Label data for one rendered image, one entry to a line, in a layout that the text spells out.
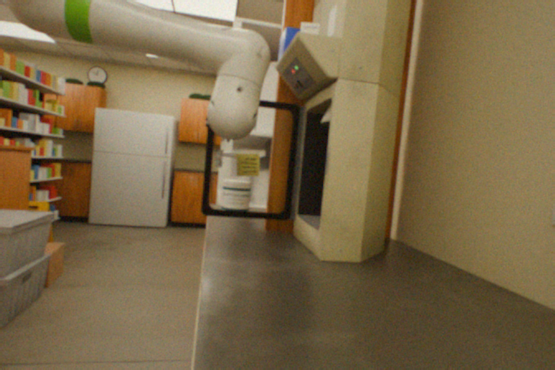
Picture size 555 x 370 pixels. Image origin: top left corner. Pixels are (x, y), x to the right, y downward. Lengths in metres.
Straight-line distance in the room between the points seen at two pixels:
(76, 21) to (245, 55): 0.34
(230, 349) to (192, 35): 0.59
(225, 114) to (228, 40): 0.15
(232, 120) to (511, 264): 0.74
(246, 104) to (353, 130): 0.32
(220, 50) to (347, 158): 0.41
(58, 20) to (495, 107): 1.05
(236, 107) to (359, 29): 0.41
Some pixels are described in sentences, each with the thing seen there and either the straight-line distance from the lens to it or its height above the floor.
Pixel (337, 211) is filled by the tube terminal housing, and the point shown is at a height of 1.07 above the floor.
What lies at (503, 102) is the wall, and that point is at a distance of 1.10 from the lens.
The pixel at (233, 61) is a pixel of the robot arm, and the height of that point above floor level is 1.38.
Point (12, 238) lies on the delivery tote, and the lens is 2.78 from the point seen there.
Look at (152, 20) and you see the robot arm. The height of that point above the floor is 1.45.
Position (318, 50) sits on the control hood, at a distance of 0.93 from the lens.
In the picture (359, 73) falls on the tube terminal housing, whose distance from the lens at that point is 0.96.
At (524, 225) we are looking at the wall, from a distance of 1.01.
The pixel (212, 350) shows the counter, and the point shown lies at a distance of 0.49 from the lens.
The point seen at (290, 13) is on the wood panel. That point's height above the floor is 1.71.
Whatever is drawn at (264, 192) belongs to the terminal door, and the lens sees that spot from 1.18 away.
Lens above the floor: 1.18
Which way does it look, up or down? 3 degrees down
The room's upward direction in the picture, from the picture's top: 5 degrees clockwise
